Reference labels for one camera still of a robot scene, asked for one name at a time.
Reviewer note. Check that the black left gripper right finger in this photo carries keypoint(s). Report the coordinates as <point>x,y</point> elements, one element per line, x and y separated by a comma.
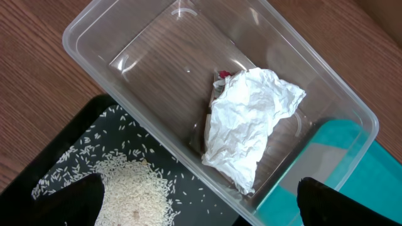
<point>322,205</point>

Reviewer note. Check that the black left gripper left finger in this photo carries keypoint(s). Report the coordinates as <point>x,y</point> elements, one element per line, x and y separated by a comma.
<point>77,204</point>

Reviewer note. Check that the black food waste tray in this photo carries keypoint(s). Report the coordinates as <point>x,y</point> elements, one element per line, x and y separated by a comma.
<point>101,130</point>

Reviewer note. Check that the teal plastic tray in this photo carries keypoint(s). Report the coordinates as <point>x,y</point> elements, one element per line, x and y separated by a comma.
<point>375,182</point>

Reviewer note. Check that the pile of rice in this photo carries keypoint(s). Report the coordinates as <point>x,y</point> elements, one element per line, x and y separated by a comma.
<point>135,194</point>

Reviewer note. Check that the crumpled white napkin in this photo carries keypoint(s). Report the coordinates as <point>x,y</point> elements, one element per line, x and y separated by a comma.
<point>241,120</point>

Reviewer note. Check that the red wrapper under napkin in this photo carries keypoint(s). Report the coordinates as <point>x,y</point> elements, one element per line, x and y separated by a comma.
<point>219,82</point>

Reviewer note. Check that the clear plastic bin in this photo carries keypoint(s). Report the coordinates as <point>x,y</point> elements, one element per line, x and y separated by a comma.
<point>158,60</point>

